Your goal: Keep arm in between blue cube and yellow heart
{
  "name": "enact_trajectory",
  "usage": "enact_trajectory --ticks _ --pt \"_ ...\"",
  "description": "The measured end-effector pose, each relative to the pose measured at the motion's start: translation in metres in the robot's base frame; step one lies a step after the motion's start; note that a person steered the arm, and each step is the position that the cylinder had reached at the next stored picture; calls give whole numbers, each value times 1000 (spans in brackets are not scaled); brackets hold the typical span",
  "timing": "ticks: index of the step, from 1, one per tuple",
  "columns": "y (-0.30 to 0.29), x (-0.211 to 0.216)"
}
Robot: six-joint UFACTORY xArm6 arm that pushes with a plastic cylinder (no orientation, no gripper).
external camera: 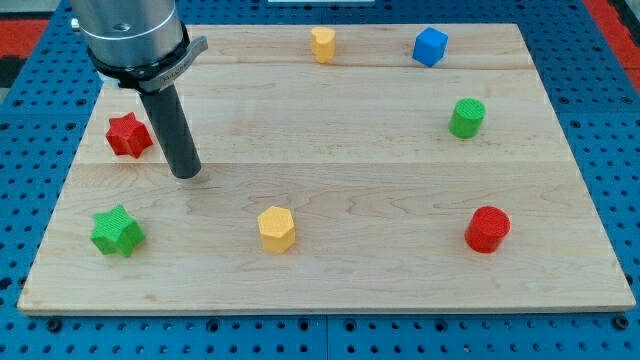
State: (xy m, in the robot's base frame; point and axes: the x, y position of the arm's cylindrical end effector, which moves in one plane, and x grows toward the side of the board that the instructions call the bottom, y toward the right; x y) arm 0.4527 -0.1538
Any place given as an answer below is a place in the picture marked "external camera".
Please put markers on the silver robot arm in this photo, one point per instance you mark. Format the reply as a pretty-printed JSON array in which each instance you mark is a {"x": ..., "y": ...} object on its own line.
[{"x": 139, "y": 44}]

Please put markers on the blue cube block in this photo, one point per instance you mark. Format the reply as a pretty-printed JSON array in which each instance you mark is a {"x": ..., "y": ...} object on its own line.
[{"x": 430, "y": 46}]

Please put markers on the wooden board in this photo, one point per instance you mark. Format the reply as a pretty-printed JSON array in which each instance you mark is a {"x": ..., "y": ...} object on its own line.
[{"x": 359, "y": 151}]

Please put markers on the yellow hexagon block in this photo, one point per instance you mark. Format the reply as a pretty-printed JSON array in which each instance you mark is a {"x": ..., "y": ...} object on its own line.
[{"x": 277, "y": 229}]

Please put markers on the green cylinder block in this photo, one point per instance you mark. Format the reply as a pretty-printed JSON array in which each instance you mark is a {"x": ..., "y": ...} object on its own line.
[{"x": 467, "y": 118}]

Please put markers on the red cylinder block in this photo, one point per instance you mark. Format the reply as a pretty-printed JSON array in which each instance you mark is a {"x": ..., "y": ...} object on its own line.
[{"x": 487, "y": 229}]

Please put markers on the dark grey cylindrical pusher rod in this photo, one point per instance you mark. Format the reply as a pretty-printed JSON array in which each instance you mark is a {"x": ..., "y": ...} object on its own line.
[{"x": 172, "y": 131}]

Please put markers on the red star block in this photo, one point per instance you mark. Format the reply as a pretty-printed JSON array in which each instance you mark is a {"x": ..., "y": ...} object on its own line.
[{"x": 128, "y": 136}]

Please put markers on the green star block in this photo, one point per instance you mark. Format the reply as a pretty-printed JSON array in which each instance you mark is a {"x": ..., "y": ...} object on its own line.
[{"x": 116, "y": 232}]

